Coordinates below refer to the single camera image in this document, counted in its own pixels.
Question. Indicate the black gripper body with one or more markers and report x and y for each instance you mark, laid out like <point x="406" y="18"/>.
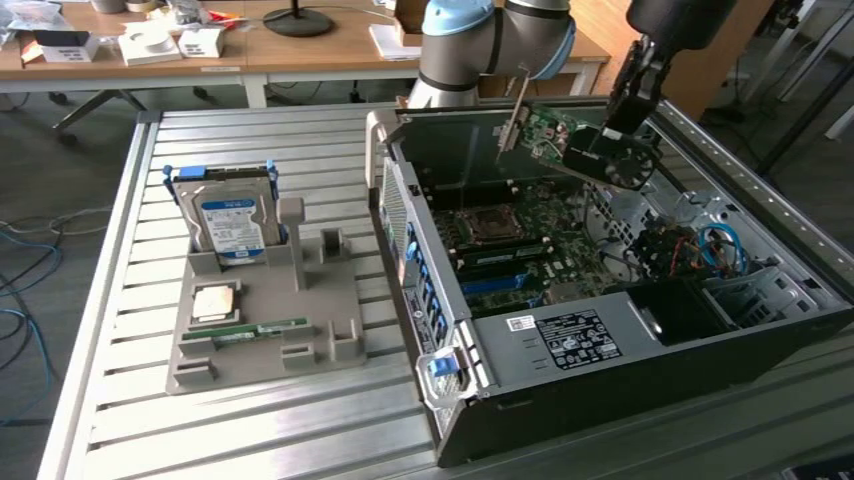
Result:
<point x="681" y="22"/>

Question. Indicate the Nvidia graphics card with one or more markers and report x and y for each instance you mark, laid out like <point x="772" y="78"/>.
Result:
<point x="544" y="130"/>

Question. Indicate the wooden cabinet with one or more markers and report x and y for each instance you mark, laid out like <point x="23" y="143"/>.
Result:
<point x="688" y="75"/>

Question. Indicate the green motherboard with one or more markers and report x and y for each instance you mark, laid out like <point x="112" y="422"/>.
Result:
<point x="568" y="235"/>

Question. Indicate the metal CPU socket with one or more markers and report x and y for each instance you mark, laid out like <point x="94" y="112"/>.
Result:
<point x="490" y="225"/>

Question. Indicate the green RAM stick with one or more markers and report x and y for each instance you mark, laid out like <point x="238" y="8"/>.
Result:
<point x="501" y="255"/>
<point x="268" y="329"/>

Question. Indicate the white paper stack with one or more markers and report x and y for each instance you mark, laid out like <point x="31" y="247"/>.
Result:
<point x="390" y="45"/>

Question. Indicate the long expansion slot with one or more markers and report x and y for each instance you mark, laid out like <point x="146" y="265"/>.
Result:
<point x="497" y="286"/>

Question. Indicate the black fan shroud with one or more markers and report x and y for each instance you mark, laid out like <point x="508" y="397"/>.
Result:
<point x="681" y="315"/>

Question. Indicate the metal disk bay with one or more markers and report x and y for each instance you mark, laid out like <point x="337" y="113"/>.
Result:
<point x="768" y="295"/>

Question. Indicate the wooden desk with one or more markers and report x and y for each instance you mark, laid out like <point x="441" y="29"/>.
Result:
<point x="301" y="50"/>

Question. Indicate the grey power supply unit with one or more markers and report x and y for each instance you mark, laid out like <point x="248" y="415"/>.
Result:
<point x="508" y="350"/>

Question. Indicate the black round lamp base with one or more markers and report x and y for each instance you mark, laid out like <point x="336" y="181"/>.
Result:
<point x="297" y="25"/>

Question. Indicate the open black PC case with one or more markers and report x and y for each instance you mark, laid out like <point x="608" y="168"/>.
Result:
<point x="601" y="400"/>

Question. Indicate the blue case release latch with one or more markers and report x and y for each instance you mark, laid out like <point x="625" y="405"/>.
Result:
<point x="444" y="367"/>

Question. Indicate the orange packet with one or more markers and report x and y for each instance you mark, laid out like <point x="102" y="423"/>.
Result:
<point x="224" y="20"/>

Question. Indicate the white labelled box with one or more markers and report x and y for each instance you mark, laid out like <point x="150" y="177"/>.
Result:
<point x="201" y="47"/>

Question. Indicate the hard disk in blue carrier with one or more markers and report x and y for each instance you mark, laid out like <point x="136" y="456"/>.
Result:
<point x="228" y="225"/>

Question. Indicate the grey printed parts rack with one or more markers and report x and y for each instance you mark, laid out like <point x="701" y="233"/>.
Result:
<point x="268" y="310"/>

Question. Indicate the white box with tape roll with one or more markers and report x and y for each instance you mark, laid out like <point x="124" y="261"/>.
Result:
<point x="150" y="52"/>

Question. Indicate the CPU chip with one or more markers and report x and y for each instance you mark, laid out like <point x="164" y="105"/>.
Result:
<point x="214" y="302"/>

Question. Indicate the beige tape roll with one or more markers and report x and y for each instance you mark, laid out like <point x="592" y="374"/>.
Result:
<point x="142" y="6"/>

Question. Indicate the grey cup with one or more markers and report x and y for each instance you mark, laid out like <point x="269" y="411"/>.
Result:
<point x="108" y="6"/>

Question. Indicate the white box with black lid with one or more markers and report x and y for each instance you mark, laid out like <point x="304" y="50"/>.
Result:
<point x="67" y="54"/>

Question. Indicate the clear plastic bag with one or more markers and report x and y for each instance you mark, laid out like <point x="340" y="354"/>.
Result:
<point x="34" y="15"/>

